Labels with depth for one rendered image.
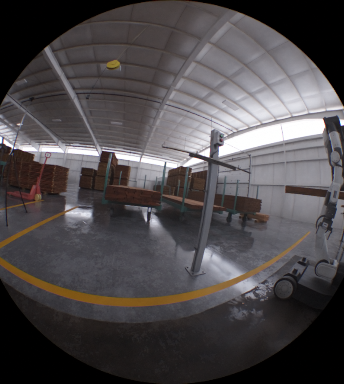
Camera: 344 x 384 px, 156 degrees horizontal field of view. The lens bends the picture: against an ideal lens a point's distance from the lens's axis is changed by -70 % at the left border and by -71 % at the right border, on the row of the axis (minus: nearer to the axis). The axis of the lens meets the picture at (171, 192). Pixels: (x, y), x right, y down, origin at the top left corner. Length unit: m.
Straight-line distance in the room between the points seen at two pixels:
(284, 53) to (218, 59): 3.20
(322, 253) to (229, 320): 0.85
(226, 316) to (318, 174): 8.87
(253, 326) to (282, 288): 0.40
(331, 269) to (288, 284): 0.38
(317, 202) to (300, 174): 2.08
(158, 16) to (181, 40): 1.62
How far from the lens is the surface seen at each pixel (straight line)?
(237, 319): 0.94
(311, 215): 9.01
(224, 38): 6.77
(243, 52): 7.13
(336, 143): 1.13
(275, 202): 9.78
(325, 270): 1.27
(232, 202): 3.85
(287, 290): 1.19
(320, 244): 1.25
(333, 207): 1.03
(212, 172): 1.04
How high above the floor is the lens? 0.71
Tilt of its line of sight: level
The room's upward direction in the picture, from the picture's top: 8 degrees clockwise
